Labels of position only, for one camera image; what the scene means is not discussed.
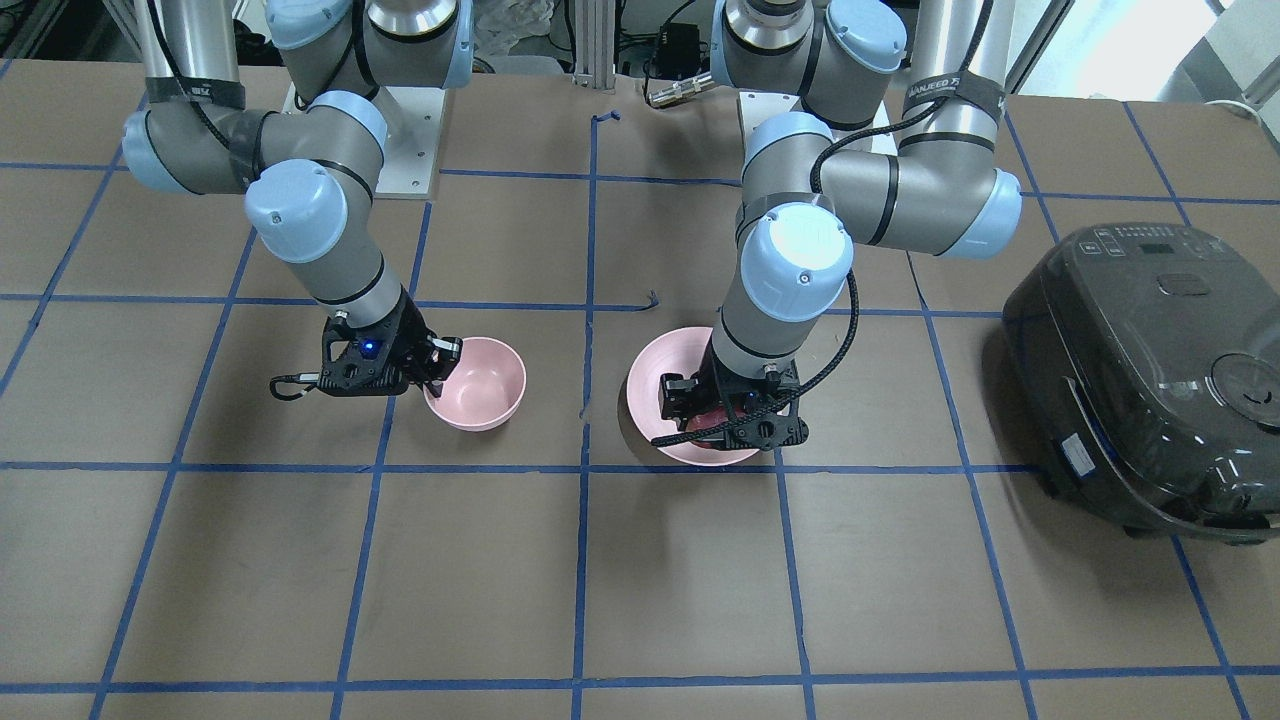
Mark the red apple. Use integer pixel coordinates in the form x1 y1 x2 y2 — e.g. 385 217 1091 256
684 405 730 447

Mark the pink bowl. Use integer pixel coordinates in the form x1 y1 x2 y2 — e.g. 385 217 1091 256
422 336 527 432

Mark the pink plate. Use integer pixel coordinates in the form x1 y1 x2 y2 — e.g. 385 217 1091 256
626 325 760 468

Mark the black rice cooker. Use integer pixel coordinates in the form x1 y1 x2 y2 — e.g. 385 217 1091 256
1002 222 1279 544

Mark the aluminium frame post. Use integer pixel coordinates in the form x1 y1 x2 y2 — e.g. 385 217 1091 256
572 0 618 94

